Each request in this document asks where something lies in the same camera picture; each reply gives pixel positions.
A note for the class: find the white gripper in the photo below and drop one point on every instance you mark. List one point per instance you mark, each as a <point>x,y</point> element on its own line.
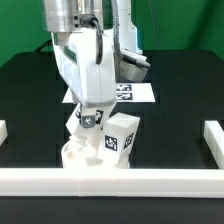
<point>93,84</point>

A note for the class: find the white round stool seat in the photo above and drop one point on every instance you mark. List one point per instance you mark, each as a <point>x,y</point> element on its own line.
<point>76,154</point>

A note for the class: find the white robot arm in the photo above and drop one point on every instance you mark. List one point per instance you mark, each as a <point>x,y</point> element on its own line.
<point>63,17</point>

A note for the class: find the white marker sheet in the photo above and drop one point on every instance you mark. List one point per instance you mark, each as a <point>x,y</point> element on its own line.
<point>136,93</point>

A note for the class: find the white front fence bar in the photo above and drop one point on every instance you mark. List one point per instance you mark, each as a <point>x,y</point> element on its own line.
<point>193,183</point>

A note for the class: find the white left fence bar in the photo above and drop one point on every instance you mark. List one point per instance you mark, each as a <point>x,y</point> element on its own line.
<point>3,131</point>

